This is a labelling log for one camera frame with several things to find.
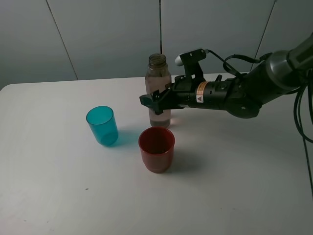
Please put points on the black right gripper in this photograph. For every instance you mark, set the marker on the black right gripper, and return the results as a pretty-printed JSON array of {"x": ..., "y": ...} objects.
[{"x": 188, "y": 93}]

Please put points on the clear plastic water bottle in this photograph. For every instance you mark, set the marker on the clear plastic water bottle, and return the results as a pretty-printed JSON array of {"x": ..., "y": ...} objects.
[{"x": 158, "y": 75}]

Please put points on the teal translucent plastic cup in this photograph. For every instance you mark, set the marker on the teal translucent plastic cup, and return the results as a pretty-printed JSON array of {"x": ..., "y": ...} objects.
[{"x": 102, "y": 124}]

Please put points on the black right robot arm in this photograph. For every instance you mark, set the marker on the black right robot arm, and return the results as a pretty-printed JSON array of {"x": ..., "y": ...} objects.
[{"x": 242, "y": 96}]

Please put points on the red plastic cup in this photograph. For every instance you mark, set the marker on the red plastic cup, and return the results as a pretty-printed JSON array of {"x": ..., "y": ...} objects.
[{"x": 157, "y": 149}]

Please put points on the white wrist camera on bracket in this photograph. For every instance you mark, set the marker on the white wrist camera on bracket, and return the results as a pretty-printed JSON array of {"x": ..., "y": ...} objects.
[{"x": 190, "y": 62}]

